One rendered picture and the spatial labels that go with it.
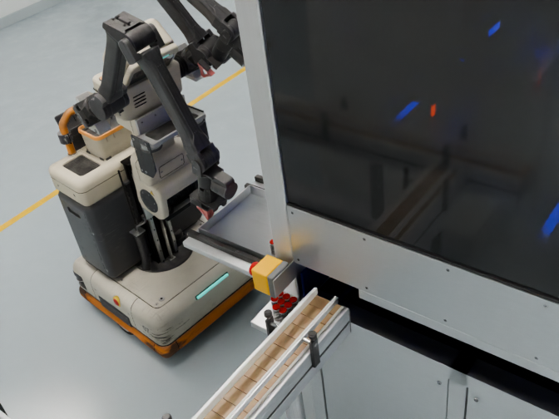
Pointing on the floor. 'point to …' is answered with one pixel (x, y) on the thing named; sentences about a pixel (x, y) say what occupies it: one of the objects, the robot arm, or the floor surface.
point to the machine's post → (269, 145)
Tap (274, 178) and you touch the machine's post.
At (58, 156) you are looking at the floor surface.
